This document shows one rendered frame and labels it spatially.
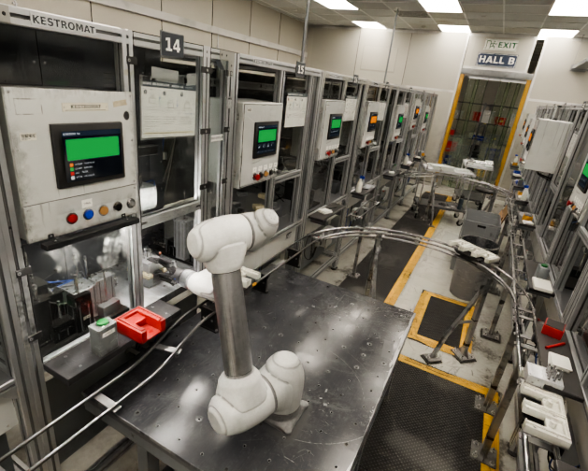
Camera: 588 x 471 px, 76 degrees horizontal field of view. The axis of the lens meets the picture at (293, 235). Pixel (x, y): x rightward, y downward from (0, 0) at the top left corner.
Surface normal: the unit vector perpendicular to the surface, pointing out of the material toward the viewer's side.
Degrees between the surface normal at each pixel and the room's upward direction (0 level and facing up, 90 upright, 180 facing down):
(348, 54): 90
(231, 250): 79
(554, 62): 90
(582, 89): 90
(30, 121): 90
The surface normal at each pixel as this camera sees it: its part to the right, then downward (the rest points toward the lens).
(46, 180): 0.88, 0.26
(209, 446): 0.11, -0.92
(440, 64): -0.47, 0.29
